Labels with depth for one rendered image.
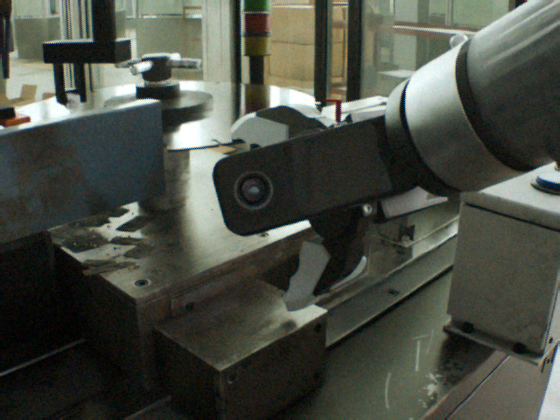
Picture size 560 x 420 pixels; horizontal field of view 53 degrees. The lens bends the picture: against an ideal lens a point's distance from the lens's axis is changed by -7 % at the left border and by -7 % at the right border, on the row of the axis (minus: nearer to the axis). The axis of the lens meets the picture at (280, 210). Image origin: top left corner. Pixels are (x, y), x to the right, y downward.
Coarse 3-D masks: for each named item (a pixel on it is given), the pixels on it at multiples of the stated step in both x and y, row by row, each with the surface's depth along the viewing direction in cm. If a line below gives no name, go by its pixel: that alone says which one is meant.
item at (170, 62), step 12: (132, 60) 58; (144, 60) 57; (156, 60) 56; (168, 60) 57; (180, 60) 57; (192, 60) 56; (132, 72) 54; (144, 72) 55; (156, 72) 57; (168, 72) 57; (144, 84) 58; (156, 84) 57
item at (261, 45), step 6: (246, 36) 83; (252, 36) 83; (258, 36) 83; (264, 36) 83; (270, 36) 84; (246, 42) 84; (252, 42) 83; (258, 42) 83; (264, 42) 83; (270, 42) 85; (246, 48) 84; (252, 48) 83; (258, 48) 83; (264, 48) 84; (270, 48) 85; (246, 54) 84; (252, 54) 84; (258, 54) 84; (264, 54) 84; (270, 54) 85
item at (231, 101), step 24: (96, 96) 66; (216, 96) 65; (240, 96) 64; (264, 96) 64; (288, 96) 64; (168, 120) 54; (192, 120) 54; (216, 120) 53; (168, 144) 46; (192, 144) 46; (216, 144) 46
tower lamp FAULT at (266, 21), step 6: (252, 12) 84; (258, 12) 84; (264, 12) 84; (270, 12) 84; (246, 18) 82; (252, 18) 82; (258, 18) 82; (264, 18) 82; (270, 18) 83; (246, 24) 83; (252, 24) 82; (258, 24) 82; (264, 24) 83; (270, 24) 84; (246, 30) 83; (252, 30) 82; (258, 30) 82; (264, 30) 83; (270, 30) 84
